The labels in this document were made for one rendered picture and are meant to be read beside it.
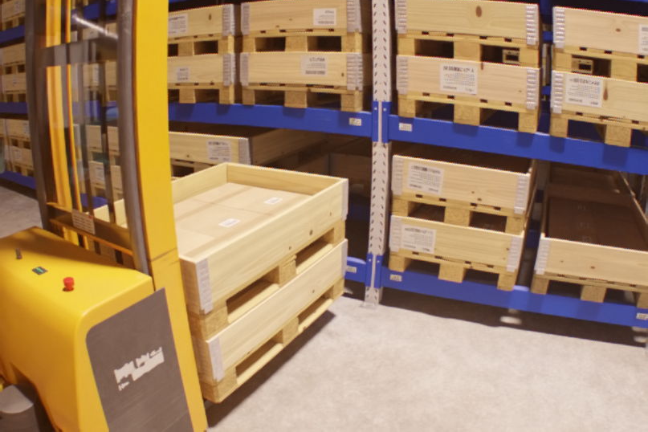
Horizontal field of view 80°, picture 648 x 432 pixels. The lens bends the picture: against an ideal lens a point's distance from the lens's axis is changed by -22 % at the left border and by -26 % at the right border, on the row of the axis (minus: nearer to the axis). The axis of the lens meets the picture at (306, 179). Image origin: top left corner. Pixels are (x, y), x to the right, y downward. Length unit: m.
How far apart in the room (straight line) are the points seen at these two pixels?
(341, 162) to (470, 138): 1.91
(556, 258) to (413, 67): 1.33
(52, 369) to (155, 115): 0.87
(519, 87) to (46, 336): 2.34
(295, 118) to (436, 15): 1.07
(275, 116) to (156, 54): 1.67
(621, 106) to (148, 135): 2.17
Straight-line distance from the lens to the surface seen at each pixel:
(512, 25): 2.55
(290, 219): 2.15
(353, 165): 4.26
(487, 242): 2.71
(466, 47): 2.58
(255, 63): 3.09
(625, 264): 2.79
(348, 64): 2.77
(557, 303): 2.88
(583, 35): 2.55
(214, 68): 3.29
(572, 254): 2.73
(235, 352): 2.02
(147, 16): 1.47
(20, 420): 1.83
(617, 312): 2.94
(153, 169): 1.52
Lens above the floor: 1.56
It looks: 15 degrees down
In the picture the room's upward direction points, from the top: straight up
